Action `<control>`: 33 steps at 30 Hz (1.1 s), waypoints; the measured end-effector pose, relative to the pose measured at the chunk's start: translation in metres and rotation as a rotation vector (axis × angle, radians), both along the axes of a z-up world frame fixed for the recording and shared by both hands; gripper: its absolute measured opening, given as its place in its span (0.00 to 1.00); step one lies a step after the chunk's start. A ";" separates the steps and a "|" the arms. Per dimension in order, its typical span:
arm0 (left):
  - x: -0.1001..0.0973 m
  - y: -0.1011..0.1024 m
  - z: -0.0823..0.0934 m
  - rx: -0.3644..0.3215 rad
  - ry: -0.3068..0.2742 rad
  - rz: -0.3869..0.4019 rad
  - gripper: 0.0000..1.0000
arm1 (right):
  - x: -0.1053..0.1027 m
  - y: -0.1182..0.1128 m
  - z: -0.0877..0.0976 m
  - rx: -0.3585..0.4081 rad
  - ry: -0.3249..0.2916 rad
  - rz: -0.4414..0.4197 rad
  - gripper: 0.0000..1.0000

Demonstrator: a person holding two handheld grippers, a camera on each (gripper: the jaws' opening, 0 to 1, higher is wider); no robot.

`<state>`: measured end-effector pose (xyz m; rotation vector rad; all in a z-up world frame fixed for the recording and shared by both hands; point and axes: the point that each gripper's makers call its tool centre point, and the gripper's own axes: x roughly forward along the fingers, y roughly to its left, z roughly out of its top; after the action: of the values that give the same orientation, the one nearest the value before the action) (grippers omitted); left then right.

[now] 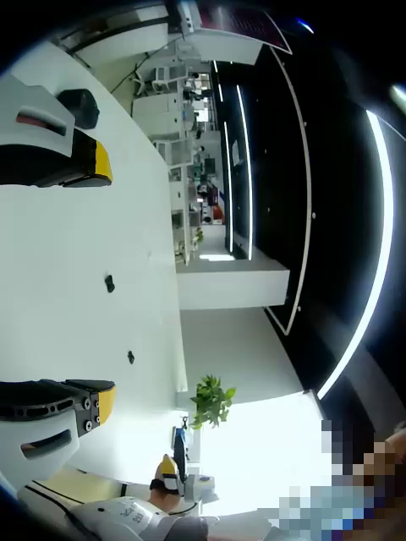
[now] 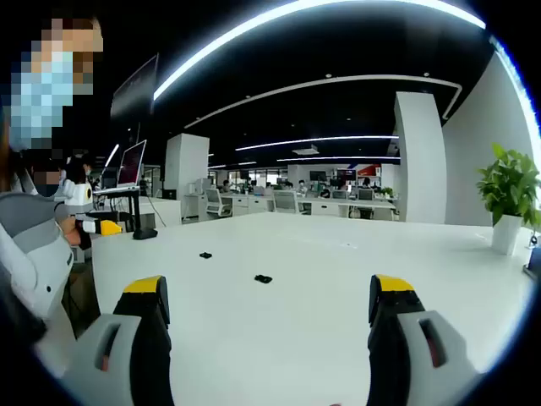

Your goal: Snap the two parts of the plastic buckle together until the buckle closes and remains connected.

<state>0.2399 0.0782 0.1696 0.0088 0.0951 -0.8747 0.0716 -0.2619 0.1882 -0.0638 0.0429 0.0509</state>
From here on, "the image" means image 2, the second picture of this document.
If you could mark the person's left hand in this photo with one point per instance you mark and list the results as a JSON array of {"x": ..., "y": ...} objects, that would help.
[{"x": 69, "y": 230}]

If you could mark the white plant pot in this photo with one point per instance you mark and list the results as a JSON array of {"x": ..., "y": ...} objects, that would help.
[{"x": 506, "y": 234}]

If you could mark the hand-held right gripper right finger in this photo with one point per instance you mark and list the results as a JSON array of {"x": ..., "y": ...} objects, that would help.
[{"x": 393, "y": 338}]

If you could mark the green potted plant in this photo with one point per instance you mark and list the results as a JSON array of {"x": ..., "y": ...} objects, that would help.
[{"x": 509, "y": 186}]

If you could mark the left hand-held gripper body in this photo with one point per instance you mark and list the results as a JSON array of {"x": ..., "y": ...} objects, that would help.
[{"x": 76, "y": 196}]

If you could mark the white office chair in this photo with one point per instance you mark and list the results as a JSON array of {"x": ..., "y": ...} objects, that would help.
[
  {"x": 285, "y": 202},
  {"x": 216, "y": 203}
]

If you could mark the wide white pillar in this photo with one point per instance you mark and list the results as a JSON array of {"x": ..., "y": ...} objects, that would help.
[{"x": 422, "y": 160}]

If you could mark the black laptop stand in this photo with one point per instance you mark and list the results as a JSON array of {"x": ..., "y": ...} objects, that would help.
[{"x": 124, "y": 203}]

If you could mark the white square pillar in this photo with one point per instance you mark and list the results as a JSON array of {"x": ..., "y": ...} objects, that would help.
[{"x": 187, "y": 167}]

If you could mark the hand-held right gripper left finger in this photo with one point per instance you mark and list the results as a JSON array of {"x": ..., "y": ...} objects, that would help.
[{"x": 143, "y": 338}]

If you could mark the dark tablet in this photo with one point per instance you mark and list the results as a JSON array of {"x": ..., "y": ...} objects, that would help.
[{"x": 533, "y": 264}]

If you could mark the dark hanging screen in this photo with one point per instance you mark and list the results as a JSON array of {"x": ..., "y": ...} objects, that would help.
[{"x": 135, "y": 91}]

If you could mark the row of white desks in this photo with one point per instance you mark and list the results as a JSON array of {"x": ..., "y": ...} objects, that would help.
[{"x": 329, "y": 207}]

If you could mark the black plastic buckle part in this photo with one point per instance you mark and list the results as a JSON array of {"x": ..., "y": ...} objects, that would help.
[
  {"x": 206, "y": 255},
  {"x": 263, "y": 278}
]

